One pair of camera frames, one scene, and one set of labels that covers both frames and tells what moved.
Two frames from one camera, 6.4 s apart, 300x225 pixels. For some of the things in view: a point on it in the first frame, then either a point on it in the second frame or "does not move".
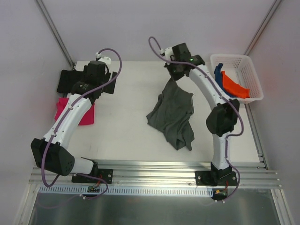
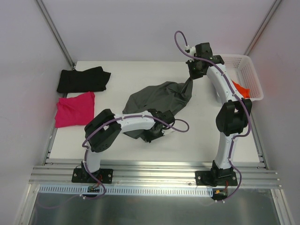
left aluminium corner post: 56,33 does not move
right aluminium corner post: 273,8 does not move
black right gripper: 176,74 to 193,71
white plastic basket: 239,67 does not move
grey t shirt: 173,116 to 168,96
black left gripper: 108,82 to 151,135
